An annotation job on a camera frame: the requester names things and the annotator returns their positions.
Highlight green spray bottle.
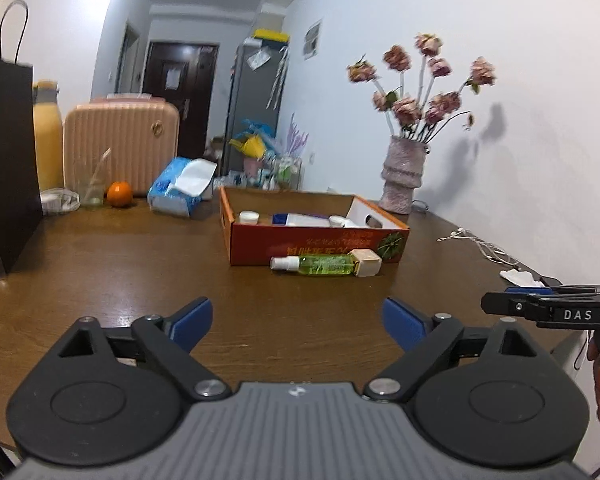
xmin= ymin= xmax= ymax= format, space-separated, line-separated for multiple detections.
xmin=270 ymin=254 xmax=355 ymax=277

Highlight cluster of small bottles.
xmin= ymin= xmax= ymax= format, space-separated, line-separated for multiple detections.
xmin=257 ymin=157 xmax=304 ymax=191

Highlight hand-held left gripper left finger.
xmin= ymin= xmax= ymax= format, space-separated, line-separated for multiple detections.
xmin=57 ymin=296 xmax=232 ymax=403

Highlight clear straw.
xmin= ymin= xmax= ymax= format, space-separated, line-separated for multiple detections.
xmin=87 ymin=147 xmax=112 ymax=196

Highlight white crumpled tissue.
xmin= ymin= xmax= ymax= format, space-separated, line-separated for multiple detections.
xmin=499 ymin=269 xmax=537 ymax=286

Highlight pink ceramic vase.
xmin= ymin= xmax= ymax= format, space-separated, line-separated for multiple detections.
xmin=378 ymin=136 xmax=431 ymax=215

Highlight yellow bottle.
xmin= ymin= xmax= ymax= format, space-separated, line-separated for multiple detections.
xmin=32 ymin=80 xmax=65 ymax=193

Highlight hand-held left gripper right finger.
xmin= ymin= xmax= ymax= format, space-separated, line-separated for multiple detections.
xmin=362 ymin=296 xmax=543 ymax=403

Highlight dark brown entrance door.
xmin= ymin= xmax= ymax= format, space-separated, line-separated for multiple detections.
xmin=142 ymin=41 xmax=220 ymax=163

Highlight black paper bag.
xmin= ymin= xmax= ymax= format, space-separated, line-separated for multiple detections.
xmin=0 ymin=0 xmax=45 ymax=277

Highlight clear glass cup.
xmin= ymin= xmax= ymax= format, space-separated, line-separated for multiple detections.
xmin=77 ymin=177 xmax=106 ymax=209

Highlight orange cardboard box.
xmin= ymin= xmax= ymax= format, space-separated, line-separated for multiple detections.
xmin=218 ymin=186 xmax=411 ymax=267

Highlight brown cardboard carton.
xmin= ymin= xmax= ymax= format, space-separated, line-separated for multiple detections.
xmin=207 ymin=135 xmax=229 ymax=176

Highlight pink ribbed suitcase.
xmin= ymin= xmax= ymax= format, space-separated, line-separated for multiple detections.
xmin=62 ymin=94 xmax=181 ymax=198

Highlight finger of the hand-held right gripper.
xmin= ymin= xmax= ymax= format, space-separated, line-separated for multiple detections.
xmin=505 ymin=286 xmax=600 ymax=297
xmin=481 ymin=292 xmax=536 ymax=318

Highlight blue wet wipes pack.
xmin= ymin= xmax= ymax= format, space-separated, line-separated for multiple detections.
xmin=147 ymin=156 xmax=218 ymax=218

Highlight white folded umbrella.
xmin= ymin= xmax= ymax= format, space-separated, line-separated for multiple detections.
xmin=267 ymin=46 xmax=291 ymax=110

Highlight purple feather decoration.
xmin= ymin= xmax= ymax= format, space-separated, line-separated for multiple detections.
xmin=282 ymin=112 xmax=311 ymax=161

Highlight grey refrigerator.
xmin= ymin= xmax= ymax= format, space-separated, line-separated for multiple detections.
xmin=223 ymin=42 xmax=291 ymax=181

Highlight white wired earphones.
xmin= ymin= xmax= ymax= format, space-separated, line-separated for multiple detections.
xmin=437 ymin=227 xmax=524 ymax=266

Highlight yellow box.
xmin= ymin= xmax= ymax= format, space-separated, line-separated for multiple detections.
xmin=254 ymin=28 xmax=291 ymax=44

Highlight bunch of dried pink roses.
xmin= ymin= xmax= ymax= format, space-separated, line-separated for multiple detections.
xmin=346 ymin=32 xmax=497 ymax=144

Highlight orange fruit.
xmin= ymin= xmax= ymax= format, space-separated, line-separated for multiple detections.
xmin=106 ymin=181 xmax=133 ymax=208

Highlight white bottle with blue cap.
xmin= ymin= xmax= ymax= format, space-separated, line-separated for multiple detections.
xmin=272 ymin=213 xmax=333 ymax=227

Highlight grey interior door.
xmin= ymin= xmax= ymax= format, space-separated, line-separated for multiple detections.
xmin=117 ymin=20 xmax=142 ymax=93

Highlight small beige square jar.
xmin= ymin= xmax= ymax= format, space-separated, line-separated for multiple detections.
xmin=350 ymin=249 xmax=383 ymax=279

